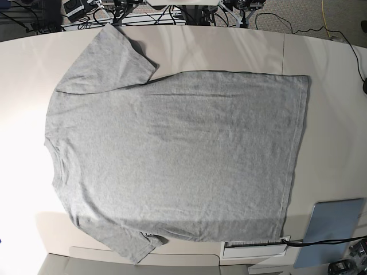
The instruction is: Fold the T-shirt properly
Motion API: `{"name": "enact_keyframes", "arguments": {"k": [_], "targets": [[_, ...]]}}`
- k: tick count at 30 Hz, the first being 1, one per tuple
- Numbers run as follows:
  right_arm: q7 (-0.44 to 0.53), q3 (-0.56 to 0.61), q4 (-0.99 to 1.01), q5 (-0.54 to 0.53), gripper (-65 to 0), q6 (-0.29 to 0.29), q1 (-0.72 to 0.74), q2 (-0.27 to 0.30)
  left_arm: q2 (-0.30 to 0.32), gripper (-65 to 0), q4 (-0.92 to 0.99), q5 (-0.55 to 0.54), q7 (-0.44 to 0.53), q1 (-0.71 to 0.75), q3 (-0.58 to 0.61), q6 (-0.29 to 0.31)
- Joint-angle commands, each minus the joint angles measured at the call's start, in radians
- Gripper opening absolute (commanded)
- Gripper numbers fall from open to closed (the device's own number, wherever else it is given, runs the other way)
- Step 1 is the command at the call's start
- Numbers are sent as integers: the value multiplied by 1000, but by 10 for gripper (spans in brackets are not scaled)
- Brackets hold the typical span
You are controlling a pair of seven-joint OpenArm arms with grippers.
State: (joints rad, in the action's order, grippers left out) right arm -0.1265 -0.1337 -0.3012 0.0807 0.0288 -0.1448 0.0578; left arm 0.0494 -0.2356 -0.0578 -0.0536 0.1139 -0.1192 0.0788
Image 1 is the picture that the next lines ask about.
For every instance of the grey T-shirt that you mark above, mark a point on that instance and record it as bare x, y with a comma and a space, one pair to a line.
203, 156

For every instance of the robot base stand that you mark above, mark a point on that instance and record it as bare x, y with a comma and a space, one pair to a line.
194, 12

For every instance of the black box device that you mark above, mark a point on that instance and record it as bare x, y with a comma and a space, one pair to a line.
74, 10

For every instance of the blue-grey mat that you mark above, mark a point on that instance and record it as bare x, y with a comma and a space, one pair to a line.
329, 220

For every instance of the black device bottom right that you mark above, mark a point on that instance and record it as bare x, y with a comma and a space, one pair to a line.
342, 267

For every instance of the white cable grommet tray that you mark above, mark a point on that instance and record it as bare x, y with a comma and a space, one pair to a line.
248, 250

